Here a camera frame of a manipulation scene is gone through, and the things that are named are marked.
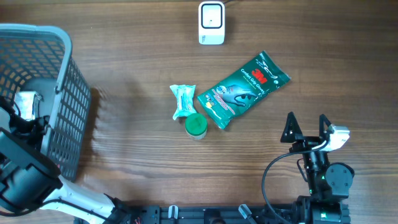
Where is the black right camera cable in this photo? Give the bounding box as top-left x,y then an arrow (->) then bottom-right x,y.
261,140 -> 330,224

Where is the grey plastic mesh basket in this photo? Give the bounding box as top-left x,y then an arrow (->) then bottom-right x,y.
1,24 -> 91,182

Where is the light blue packet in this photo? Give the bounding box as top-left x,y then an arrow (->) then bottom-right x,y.
170,85 -> 197,120

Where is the green 3M gloves packet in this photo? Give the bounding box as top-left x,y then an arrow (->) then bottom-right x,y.
197,51 -> 290,129

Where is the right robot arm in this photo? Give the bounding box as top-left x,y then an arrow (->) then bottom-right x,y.
280,112 -> 354,223

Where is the green lid jar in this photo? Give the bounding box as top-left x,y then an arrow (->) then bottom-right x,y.
185,113 -> 208,140

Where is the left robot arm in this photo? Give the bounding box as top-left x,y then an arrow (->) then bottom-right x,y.
1,97 -> 131,223

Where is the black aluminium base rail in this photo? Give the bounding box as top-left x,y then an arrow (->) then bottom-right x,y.
124,203 -> 351,224

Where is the white barcode scanner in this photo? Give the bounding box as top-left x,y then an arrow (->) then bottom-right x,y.
198,1 -> 226,45

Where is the white small box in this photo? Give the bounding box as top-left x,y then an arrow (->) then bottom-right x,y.
14,91 -> 42,120

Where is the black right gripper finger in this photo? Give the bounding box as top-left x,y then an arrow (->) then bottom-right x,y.
280,111 -> 303,143
319,114 -> 331,139

